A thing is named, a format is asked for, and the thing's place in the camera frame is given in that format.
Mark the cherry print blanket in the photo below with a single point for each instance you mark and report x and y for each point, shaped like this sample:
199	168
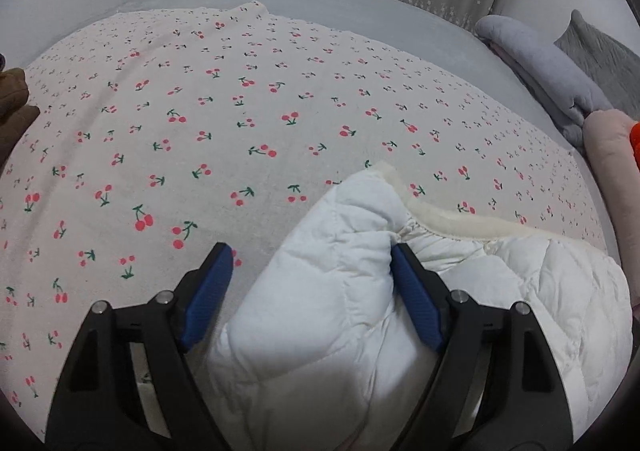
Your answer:
250	106

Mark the pink pillow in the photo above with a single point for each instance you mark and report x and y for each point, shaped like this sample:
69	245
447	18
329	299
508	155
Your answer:
610	146

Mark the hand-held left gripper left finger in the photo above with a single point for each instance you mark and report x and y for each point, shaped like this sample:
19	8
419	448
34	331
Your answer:
210	291

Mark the orange pumpkin plush cushion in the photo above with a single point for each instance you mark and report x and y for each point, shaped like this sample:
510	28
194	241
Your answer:
635	143

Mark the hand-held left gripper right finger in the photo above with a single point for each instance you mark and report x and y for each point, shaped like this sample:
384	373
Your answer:
415	291

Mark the brown clothing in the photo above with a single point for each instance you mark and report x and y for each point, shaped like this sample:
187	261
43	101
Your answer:
12	101

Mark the folded grey-blue blanket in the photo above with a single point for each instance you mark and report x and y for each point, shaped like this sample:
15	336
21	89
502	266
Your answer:
540	61

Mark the grey bed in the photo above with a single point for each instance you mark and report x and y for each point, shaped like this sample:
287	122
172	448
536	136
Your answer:
350	6

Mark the white quilted jacket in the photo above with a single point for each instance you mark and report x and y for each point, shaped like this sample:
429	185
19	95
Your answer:
325	331

